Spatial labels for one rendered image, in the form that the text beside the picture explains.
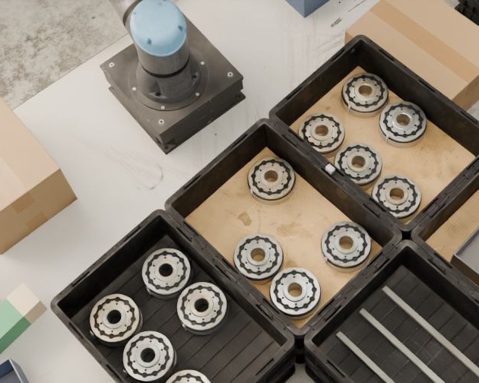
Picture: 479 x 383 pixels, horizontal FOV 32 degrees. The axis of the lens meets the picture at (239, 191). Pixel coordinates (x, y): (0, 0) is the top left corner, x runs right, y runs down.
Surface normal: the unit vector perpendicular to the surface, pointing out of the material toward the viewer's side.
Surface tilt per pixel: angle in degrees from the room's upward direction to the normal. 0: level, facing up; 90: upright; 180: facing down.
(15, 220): 90
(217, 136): 0
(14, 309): 0
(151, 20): 9
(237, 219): 0
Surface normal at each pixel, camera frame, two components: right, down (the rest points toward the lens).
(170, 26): 0.02, -0.32
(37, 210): 0.63, 0.67
